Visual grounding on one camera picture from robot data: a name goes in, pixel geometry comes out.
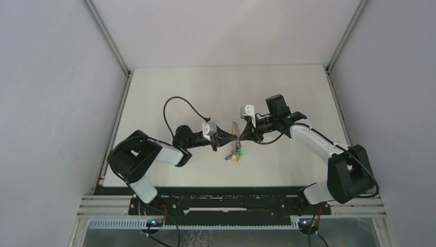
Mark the green tagged key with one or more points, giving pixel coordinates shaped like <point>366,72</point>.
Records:
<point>240,151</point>

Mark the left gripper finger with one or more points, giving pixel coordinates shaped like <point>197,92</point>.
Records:
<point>222,134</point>
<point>222,141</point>

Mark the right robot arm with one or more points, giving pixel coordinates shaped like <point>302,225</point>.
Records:
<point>349,173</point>

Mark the large metal keyring yellow handle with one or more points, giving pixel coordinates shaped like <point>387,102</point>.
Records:
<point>236,145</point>

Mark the yellow tagged key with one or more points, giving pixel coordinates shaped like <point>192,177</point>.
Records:
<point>235,157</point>

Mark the right circuit board green led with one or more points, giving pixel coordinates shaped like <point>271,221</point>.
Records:
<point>306,224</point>

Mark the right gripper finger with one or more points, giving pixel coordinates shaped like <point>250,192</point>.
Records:
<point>246,136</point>
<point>247,129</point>

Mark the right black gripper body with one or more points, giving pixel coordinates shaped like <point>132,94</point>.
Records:
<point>261,127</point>

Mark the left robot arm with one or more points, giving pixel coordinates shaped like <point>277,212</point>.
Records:
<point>132,157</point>

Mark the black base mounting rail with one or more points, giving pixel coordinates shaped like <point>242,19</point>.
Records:
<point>221,205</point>

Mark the circuit board green led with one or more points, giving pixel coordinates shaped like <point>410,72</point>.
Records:
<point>306,224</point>
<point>154,223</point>

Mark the left circuit board green led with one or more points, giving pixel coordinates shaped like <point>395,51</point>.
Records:
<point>154,223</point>

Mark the white slotted cable duct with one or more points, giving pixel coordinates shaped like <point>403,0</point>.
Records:
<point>136,224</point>

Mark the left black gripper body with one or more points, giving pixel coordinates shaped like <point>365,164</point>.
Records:
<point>213,141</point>

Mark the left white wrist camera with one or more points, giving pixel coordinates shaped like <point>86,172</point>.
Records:
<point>209,129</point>

